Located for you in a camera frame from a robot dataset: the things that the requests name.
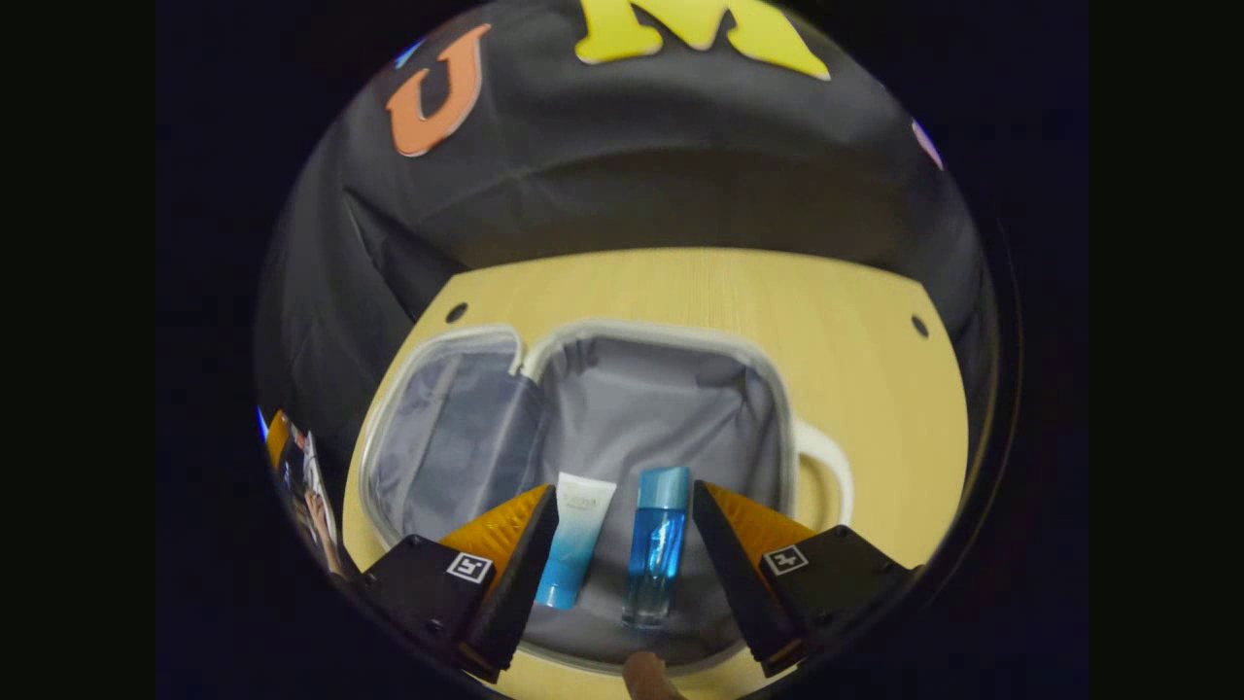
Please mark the black backdrop cloth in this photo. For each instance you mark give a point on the black backdrop cloth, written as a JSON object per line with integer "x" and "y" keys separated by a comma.
{"x": 632, "y": 165}

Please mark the colourful printed item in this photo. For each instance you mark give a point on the colourful printed item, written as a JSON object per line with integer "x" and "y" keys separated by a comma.
{"x": 311, "y": 486}

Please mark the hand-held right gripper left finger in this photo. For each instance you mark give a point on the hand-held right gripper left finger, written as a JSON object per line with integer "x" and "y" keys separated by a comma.
{"x": 520, "y": 593}

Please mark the blue glass lotion bottle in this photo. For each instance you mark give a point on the blue glass lotion bottle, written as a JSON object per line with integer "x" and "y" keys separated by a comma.
{"x": 656, "y": 554}

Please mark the white and blue cream tube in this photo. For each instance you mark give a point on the white and blue cream tube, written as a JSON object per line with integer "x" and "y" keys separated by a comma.
{"x": 580, "y": 535}

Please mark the white suitcase with grey lining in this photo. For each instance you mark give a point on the white suitcase with grey lining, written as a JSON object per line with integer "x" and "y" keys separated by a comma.
{"x": 661, "y": 408}

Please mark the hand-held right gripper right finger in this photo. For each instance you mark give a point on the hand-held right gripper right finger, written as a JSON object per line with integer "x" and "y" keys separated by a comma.
{"x": 734, "y": 593}

